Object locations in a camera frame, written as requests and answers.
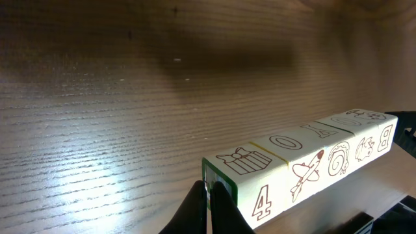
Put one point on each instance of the white block brown pattern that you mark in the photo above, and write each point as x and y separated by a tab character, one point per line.
336	145

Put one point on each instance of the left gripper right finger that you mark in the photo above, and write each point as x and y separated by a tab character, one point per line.
225	216

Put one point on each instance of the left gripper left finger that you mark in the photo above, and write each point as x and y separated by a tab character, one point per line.
191	216

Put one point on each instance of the blue edged white block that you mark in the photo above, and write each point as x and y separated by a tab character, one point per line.
380	130

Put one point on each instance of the white block grid pattern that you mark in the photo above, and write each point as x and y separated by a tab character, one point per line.
253	177

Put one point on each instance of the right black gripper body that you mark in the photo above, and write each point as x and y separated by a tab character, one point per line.
405	131

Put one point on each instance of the soccer ball picture block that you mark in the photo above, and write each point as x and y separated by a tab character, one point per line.
302	153

